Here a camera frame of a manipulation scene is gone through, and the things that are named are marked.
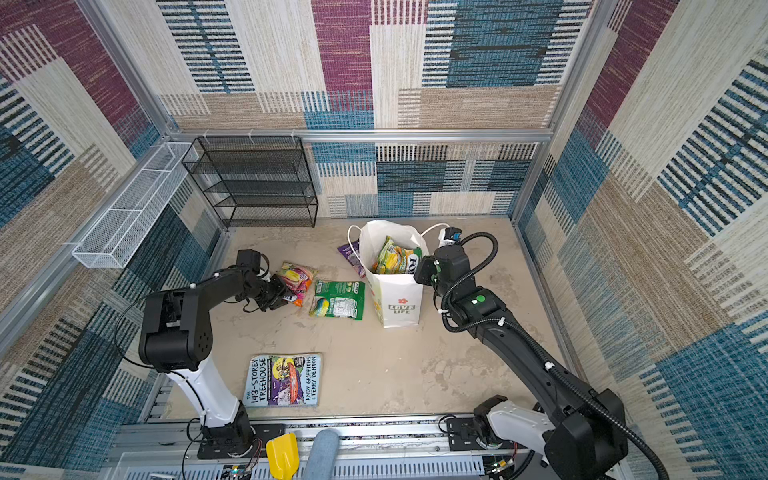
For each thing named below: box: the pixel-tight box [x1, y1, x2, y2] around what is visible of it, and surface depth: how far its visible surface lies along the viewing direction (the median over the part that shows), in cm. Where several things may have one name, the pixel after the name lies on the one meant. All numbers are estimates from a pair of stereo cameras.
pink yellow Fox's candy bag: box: [279, 261, 319, 307], surface depth 101 cm
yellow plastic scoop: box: [266, 432, 300, 480], surface depth 72 cm
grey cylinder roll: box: [303, 429, 339, 480], surface depth 70 cm
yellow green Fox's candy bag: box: [371, 236, 423, 275], surface depth 90 cm
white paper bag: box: [348, 219, 446, 328], surface depth 85 cm
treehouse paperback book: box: [244, 353, 323, 408], surface depth 83 cm
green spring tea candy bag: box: [309, 280, 366, 321], surface depth 98 cm
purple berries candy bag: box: [337, 240, 366, 278], surface depth 110 cm
